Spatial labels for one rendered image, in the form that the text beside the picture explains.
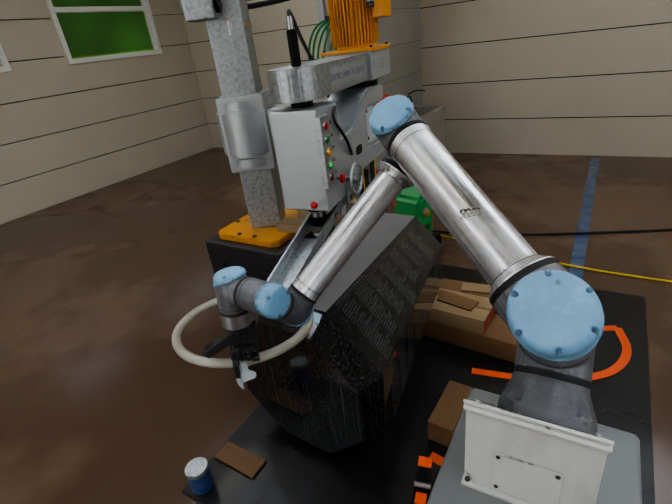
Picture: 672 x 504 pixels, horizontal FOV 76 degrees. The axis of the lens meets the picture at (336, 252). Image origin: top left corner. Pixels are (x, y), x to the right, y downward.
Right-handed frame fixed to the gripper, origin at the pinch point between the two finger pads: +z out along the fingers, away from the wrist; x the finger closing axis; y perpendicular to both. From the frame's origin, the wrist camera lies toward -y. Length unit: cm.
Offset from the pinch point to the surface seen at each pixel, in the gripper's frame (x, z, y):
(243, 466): 42, 84, -16
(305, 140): 66, -60, 28
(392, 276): 70, 6, 63
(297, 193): 71, -38, 22
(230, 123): 135, -62, -10
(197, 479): 32, 76, -34
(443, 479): -41, 2, 50
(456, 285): 149, 60, 126
